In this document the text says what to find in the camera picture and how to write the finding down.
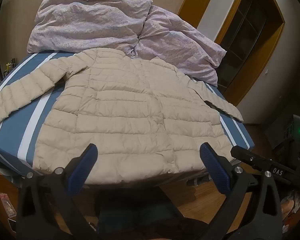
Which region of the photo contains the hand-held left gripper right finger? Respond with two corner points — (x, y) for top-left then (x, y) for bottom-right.
(199, 142), (283, 240)

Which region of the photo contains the orange wooden door frame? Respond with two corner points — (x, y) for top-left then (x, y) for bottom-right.
(177, 0), (285, 107)

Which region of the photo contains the dark glass-paned door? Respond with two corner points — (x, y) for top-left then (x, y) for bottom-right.
(214, 0), (278, 90)

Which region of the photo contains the beige puffer jacket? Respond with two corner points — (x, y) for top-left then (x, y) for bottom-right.
(0, 48), (244, 183)

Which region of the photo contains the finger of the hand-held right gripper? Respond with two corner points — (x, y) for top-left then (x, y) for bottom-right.
(231, 145), (274, 175)

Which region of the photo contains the pink floral duvet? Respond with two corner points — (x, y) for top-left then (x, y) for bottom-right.
(27, 0), (227, 87)

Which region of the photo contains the pink packet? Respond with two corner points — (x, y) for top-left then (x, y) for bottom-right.
(0, 192), (17, 218)

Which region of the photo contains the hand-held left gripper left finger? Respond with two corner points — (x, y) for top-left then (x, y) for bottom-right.
(16, 143), (101, 240)

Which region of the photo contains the bed with blue striped sheet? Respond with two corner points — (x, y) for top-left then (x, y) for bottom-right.
(0, 51), (256, 188)

